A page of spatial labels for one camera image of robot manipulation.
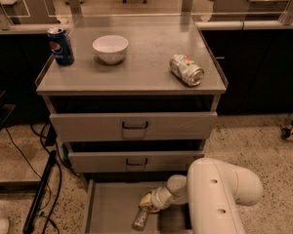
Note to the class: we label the clear plastic water bottle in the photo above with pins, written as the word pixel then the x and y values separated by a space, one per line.
pixel 140 221

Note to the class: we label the black bar on floor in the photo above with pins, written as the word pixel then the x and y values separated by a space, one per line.
pixel 29 223

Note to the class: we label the middle grey drawer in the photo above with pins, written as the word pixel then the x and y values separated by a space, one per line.
pixel 140 161

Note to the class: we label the white shoe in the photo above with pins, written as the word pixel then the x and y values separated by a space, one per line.
pixel 0 226

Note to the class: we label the grey metal drawer cabinet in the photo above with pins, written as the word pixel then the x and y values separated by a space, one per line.
pixel 141 83

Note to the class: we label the silver soda can lying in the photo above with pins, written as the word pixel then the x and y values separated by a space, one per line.
pixel 186 70

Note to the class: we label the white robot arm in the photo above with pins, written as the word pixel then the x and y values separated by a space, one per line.
pixel 212 189

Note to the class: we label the bottom grey open drawer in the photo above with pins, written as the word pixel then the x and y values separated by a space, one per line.
pixel 112 206

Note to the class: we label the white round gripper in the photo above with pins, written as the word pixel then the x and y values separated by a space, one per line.
pixel 160 198

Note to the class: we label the blue pepsi can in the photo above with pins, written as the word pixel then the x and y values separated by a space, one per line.
pixel 60 46

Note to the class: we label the clear acrylic barrier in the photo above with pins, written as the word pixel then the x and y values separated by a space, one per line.
pixel 37 15

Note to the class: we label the white ceramic bowl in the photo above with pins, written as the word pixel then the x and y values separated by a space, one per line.
pixel 111 49

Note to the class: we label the top grey drawer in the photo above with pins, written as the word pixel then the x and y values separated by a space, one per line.
pixel 133 126

